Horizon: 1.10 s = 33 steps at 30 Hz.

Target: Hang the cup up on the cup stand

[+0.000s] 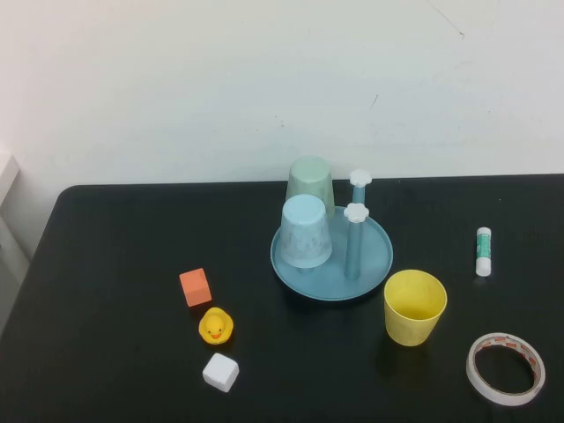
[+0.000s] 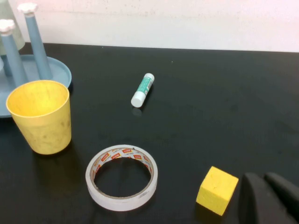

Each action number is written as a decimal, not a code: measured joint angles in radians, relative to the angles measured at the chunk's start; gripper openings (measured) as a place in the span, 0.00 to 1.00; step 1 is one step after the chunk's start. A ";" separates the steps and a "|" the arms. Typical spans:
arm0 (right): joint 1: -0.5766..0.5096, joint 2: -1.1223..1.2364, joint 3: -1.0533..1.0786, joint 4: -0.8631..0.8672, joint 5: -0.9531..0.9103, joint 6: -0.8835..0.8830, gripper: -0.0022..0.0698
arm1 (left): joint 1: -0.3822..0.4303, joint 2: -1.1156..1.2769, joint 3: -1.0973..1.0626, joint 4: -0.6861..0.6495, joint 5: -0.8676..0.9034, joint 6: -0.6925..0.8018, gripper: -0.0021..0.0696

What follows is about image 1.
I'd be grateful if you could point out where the white cube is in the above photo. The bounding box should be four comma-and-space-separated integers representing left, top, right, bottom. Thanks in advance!
202, 352, 241, 394

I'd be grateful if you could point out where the white green glue stick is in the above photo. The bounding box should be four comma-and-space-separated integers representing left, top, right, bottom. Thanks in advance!
474, 226, 494, 278

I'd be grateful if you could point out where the blue cup stand with pegs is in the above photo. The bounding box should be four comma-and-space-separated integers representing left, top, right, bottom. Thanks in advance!
270, 168, 395, 303

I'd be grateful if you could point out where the white double-sided tape roll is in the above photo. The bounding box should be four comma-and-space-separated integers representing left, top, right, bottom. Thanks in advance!
465, 331, 546, 407

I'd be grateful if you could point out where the light blue plastic cup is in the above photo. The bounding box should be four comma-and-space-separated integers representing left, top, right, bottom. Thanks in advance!
279, 194, 334, 269

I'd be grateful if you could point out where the white furniture panel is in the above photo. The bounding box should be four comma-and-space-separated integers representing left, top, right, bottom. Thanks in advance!
0, 147, 33, 340

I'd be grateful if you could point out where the yellow plastic cup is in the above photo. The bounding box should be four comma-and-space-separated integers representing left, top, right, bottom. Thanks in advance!
382, 269, 449, 347

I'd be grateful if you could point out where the pale green plastic cup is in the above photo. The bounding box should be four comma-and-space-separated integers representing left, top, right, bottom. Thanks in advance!
285, 154, 335, 217

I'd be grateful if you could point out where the yellow rubber duck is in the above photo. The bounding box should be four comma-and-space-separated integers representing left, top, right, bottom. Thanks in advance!
197, 307, 235, 345

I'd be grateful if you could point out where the orange cube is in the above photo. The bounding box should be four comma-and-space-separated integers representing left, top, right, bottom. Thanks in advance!
178, 267, 213, 308

